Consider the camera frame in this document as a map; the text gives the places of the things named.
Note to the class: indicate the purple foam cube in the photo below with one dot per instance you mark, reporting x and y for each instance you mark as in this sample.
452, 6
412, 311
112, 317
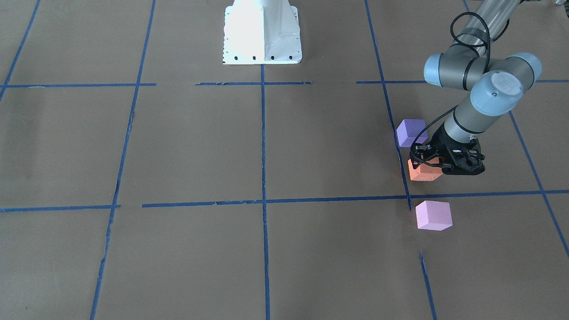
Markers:
409, 129

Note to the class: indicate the pink foam cube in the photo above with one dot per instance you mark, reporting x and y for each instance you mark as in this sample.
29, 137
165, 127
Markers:
432, 215

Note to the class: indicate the brown paper table cover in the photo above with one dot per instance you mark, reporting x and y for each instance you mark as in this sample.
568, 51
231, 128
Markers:
142, 179

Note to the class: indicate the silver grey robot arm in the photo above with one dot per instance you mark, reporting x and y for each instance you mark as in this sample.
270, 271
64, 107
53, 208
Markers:
494, 88

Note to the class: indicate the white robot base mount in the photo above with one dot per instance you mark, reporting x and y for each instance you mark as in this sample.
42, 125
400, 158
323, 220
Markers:
261, 32

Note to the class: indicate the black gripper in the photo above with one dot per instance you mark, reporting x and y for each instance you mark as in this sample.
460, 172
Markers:
439, 138

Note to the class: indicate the orange foam cube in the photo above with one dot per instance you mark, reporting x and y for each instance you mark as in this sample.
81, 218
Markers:
423, 172

